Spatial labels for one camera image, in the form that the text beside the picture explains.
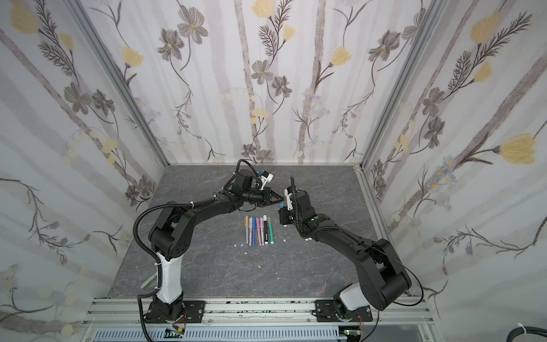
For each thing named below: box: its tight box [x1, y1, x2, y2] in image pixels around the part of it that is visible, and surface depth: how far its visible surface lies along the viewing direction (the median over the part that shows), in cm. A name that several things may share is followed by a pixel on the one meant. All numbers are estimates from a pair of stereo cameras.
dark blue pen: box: [251, 216, 258, 246], surface depth 97 cm
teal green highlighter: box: [267, 216, 275, 245], surface depth 95 cm
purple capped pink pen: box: [255, 217, 262, 246], surface depth 97 cm
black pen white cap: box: [262, 214, 269, 246], surface depth 97 cm
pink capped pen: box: [259, 216, 265, 246], surface depth 97 cm
